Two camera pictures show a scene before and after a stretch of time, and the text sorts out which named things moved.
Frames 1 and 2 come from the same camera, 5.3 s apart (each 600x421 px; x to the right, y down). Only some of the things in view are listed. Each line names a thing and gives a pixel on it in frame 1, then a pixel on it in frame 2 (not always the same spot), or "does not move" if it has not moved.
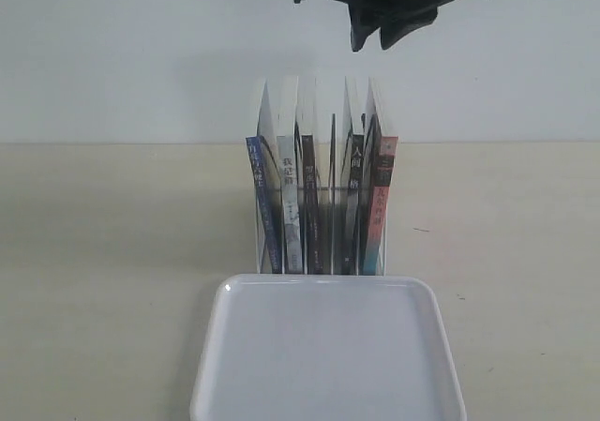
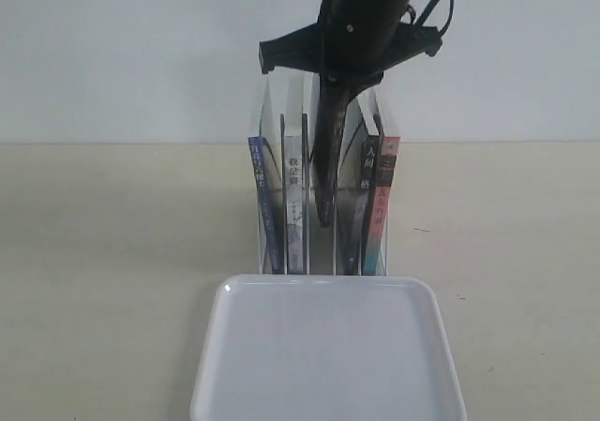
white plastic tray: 326,347 does not move
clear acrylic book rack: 322,187 does not move
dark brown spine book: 307,202 → 334,92
